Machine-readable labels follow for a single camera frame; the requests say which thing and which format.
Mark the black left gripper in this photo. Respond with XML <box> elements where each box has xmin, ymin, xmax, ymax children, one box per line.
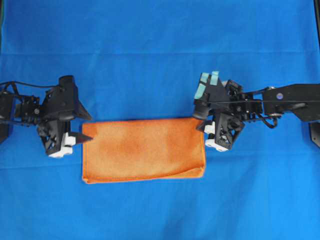
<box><xmin>13</xmin><ymin>84</ymin><xmax>95</xmax><ymax>159</ymax></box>

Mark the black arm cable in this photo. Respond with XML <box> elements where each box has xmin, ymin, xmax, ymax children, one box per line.
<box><xmin>259</xmin><ymin>111</ymin><xmax>283</xmax><ymax>130</ymax></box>
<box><xmin>0</xmin><ymin>80</ymin><xmax>63</xmax><ymax>89</ymax></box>

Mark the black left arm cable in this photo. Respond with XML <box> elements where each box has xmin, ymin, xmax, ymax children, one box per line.
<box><xmin>0</xmin><ymin>80</ymin><xmax>63</xmax><ymax>89</ymax></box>

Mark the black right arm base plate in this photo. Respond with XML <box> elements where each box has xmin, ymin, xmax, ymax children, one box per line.
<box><xmin>308</xmin><ymin>122</ymin><xmax>320</xmax><ymax>148</ymax></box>

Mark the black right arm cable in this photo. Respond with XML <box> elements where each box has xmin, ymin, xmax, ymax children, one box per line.
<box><xmin>259</xmin><ymin>111</ymin><xmax>283</xmax><ymax>130</ymax></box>

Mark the orange towel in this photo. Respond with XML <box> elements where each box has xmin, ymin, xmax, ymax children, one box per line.
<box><xmin>82</xmin><ymin>117</ymin><xmax>206</xmax><ymax>184</ymax></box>

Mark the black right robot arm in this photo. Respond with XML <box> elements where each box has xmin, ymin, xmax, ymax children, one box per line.
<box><xmin>192</xmin><ymin>71</ymin><xmax>320</xmax><ymax>152</ymax></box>

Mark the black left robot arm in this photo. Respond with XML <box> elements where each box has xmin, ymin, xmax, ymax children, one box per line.
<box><xmin>0</xmin><ymin>79</ymin><xmax>93</xmax><ymax>158</ymax></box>

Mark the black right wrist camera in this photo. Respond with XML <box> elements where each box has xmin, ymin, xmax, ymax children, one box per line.
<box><xmin>192</xmin><ymin>99</ymin><xmax>211</xmax><ymax>120</ymax></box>

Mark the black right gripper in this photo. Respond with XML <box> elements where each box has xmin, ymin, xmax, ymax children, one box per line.
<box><xmin>194</xmin><ymin>71</ymin><xmax>263</xmax><ymax>152</ymax></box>

